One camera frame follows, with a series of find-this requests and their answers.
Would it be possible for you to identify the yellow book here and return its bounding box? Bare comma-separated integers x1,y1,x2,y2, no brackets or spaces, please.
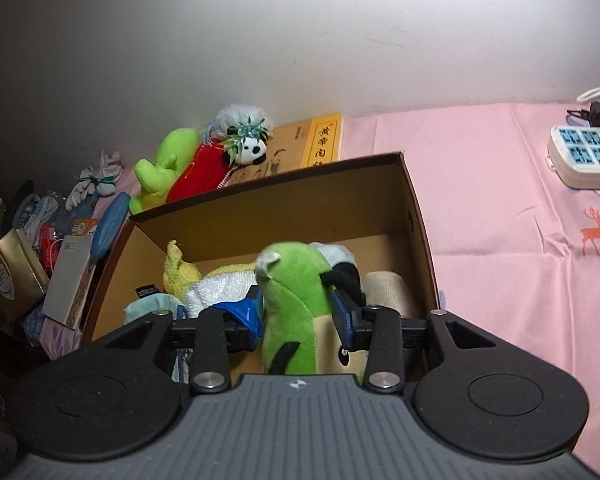
230,113,345,188

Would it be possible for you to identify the panda plush toy red body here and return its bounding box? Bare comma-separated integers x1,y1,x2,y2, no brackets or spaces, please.
165,125,271,204

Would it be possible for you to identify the blue oval case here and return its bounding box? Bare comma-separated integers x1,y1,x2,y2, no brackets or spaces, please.
90,192,131,261

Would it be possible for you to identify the grey flat box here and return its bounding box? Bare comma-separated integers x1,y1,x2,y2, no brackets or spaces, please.
42,235,96,331

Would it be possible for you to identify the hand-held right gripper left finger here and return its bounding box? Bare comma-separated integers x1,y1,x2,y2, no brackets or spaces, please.
102,285,266,395

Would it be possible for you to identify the yellow cloth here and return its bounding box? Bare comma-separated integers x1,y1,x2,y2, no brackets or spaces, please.
162,240,203,306

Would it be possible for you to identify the gold packet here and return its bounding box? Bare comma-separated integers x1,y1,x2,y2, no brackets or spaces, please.
0,227,51,311

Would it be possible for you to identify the grey fluffy plush toy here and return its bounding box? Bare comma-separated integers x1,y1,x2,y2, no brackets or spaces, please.
202,105,276,143

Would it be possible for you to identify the red packet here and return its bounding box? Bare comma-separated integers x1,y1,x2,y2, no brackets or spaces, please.
39,224,63,271

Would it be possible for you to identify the white blue power strip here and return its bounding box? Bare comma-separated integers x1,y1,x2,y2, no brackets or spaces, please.
546,125,600,190

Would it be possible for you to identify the white power cable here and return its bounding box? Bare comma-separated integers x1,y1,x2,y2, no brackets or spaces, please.
577,85,600,136

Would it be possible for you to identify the light blue cloth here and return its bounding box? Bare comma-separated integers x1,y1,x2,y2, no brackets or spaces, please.
124,294,196,386

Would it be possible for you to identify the lime green plush toy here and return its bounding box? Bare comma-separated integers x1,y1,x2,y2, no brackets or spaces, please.
129,127,201,215

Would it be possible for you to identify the pink printed bed sheet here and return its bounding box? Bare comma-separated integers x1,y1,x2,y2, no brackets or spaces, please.
30,100,600,476

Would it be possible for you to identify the green plush toy beige belly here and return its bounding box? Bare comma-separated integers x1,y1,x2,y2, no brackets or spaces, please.
255,241,368,376

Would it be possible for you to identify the beige rolled towel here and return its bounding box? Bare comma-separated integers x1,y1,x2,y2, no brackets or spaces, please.
362,271,416,318

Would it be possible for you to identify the white gloves bundle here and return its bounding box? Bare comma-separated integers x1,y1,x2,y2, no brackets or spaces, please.
65,150,126,211

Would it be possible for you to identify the orange packet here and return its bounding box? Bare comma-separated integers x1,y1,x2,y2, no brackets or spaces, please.
71,217,101,238

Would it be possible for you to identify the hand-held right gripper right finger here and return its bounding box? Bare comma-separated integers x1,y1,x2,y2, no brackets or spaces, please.
330,287,496,392

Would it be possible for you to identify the blue white checked cloth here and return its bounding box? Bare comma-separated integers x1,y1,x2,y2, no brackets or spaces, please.
12,195,58,236

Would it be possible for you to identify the white towel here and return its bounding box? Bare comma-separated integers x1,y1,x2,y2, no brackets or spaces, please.
185,261,258,318

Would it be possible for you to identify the brown cardboard box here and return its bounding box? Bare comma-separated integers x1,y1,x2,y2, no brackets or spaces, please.
80,150,440,376

